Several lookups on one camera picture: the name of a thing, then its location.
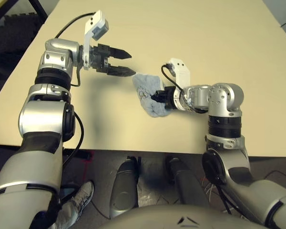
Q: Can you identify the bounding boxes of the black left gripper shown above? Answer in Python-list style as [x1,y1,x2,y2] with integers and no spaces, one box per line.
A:
[88,43,136,77]

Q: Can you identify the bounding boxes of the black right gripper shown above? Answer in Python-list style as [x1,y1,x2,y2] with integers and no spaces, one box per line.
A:
[151,86,176,111]

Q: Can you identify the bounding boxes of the blue terry rag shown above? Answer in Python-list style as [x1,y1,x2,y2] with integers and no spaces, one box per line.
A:
[132,73,172,118]

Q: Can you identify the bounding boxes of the grey right robot leg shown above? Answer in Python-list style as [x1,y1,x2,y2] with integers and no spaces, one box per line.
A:
[165,156,210,208]

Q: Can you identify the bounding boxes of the grey robot leg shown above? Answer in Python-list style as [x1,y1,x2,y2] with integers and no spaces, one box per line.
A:
[109,156,140,219]
[165,156,210,208]

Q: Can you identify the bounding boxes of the black framed side table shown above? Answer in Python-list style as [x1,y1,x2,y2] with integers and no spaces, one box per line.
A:
[0,0,48,24]

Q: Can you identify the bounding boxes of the grey left robot leg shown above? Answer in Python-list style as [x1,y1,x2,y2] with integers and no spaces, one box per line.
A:
[109,156,140,219]

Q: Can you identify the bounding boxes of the black foam floor mat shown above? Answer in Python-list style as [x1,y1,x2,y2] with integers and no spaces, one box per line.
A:
[0,13,42,79]

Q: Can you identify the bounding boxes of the grey robot torso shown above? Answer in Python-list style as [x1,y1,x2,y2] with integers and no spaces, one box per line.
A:
[97,205,260,229]

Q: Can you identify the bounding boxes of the white sneaker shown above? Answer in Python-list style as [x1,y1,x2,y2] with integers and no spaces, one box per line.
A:
[53,180,95,229]

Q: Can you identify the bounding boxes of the grey bystander trouser leg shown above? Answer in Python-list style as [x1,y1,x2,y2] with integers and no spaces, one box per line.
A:
[52,202,77,229]

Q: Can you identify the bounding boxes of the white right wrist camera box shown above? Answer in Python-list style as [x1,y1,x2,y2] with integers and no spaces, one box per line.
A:
[165,57,191,90]

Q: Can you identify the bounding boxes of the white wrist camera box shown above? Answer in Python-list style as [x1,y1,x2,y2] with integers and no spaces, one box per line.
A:
[165,57,191,90]
[82,10,110,71]

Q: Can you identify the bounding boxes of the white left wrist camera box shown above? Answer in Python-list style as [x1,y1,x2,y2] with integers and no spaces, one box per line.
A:
[82,10,110,71]

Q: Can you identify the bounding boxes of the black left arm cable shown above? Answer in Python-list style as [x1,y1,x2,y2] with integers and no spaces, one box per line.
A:
[54,12,97,167]

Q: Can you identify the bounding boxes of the black post under table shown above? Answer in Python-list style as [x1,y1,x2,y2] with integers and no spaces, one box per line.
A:
[134,156,143,189]

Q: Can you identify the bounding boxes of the white cable tangle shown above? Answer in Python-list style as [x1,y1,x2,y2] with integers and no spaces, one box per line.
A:
[204,176,250,221]

